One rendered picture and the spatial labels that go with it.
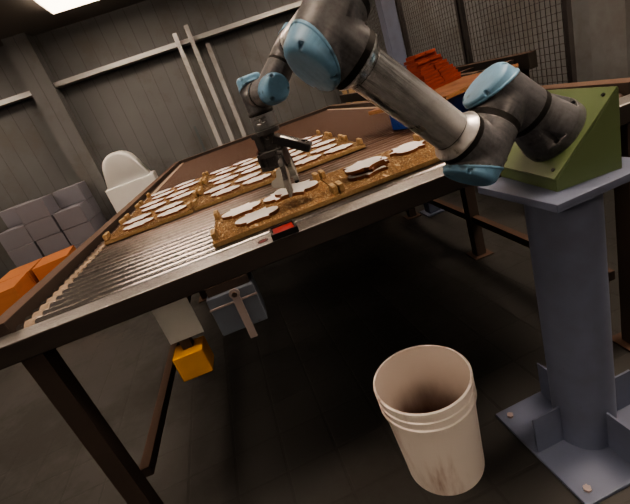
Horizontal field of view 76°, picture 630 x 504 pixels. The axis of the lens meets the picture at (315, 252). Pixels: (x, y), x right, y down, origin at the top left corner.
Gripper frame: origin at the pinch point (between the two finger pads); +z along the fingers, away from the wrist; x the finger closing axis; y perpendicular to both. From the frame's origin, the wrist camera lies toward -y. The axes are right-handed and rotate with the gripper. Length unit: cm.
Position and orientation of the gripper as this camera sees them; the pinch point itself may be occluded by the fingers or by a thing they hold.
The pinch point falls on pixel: (296, 188)
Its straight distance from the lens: 129.7
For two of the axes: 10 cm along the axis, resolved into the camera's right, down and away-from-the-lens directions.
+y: -9.3, 2.2, 2.8
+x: -1.5, 4.6, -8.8
